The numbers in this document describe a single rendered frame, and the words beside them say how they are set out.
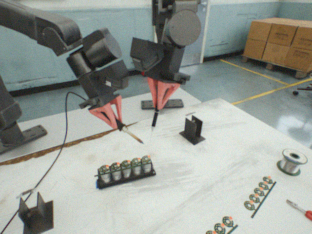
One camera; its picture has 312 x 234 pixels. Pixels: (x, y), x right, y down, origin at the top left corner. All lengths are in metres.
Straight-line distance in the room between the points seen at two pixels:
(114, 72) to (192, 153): 0.37
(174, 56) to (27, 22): 0.31
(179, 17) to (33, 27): 0.30
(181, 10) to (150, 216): 0.44
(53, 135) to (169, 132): 0.43
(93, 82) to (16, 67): 2.64
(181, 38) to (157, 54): 0.06
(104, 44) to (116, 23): 2.66
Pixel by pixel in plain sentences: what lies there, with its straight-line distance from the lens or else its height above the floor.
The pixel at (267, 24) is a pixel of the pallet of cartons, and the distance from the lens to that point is 4.08.
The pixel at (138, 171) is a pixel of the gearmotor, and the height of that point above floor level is 0.78.
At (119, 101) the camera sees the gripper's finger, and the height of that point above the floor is 0.96.
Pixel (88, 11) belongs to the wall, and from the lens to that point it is 3.00.
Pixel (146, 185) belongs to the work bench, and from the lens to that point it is 0.56.
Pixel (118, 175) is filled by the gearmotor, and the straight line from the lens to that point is 0.54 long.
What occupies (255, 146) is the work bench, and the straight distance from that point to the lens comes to 0.75.
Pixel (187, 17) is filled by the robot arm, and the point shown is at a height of 1.16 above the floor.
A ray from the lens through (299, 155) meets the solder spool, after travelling 0.69.
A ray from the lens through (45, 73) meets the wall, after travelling 3.10.
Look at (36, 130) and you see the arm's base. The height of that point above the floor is 0.76.
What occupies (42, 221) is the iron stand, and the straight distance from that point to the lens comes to 0.57.
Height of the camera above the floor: 1.20
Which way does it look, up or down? 34 degrees down
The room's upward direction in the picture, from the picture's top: straight up
